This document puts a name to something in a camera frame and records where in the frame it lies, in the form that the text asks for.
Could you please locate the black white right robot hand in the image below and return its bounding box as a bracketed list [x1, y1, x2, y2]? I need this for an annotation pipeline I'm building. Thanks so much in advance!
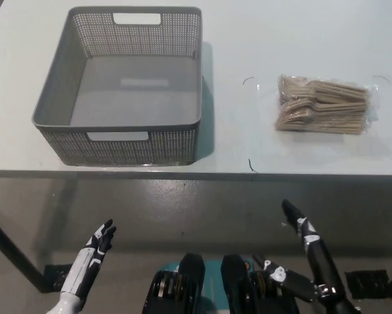
[252, 200, 346, 304]

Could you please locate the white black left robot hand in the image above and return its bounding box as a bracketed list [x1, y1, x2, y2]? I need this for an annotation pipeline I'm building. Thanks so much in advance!
[60, 219, 118, 299]

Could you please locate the clear bag of wooden forks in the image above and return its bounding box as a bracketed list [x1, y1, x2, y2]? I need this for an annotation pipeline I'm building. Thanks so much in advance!
[257, 74, 380, 135]

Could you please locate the black metal table leg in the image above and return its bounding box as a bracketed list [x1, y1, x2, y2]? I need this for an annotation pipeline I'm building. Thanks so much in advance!
[0, 211, 52, 292]

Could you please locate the grey perforated plastic basket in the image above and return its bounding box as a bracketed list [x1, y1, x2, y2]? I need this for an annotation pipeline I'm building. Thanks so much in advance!
[31, 6, 204, 167]

